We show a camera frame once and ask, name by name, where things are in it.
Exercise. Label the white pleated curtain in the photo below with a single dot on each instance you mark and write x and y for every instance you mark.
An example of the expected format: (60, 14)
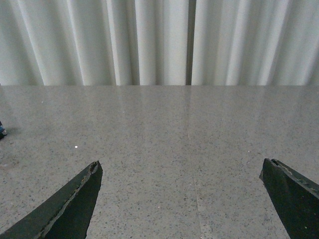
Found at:
(159, 42)

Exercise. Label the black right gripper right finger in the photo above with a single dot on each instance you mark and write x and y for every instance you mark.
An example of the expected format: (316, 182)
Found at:
(295, 198)

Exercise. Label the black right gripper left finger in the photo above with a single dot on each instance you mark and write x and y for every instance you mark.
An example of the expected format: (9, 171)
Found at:
(66, 214)

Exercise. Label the yellow push button switch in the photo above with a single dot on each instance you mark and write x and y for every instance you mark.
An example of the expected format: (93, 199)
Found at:
(3, 132)

